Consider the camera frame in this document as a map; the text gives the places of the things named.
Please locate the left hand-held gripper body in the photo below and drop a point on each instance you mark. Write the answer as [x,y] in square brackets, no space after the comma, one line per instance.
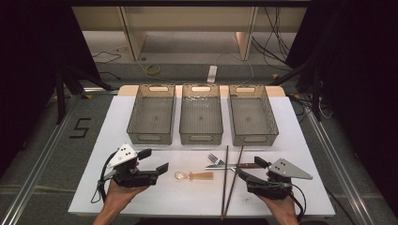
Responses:
[123,154]

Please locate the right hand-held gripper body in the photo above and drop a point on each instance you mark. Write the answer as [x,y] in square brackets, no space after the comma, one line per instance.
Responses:
[287,170]

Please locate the dark brown wooden chopstick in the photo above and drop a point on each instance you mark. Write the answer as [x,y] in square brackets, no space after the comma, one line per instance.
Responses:
[225,181]
[234,181]

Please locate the clear grey plastic bin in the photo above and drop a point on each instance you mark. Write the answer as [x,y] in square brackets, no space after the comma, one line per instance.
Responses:
[152,117]
[252,117]
[201,117]

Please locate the amber plastic spoon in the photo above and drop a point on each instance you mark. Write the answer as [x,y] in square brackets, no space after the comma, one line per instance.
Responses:
[200,176]

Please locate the person's right hand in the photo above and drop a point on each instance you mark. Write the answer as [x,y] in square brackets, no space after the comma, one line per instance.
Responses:
[283,206]

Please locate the person's left hand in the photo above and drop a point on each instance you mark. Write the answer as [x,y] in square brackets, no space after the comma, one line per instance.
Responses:
[120,193]

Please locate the black metal stand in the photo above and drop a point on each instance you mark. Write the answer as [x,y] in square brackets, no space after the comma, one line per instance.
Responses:
[61,93]
[316,93]

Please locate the white power strip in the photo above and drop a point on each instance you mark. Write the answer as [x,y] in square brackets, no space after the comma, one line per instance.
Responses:
[212,74]

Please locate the beige wooden shelf unit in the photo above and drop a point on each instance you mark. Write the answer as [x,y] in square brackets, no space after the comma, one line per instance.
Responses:
[187,22]

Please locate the aluminium floor rail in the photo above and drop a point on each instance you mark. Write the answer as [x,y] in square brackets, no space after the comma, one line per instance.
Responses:
[339,168]
[34,175]

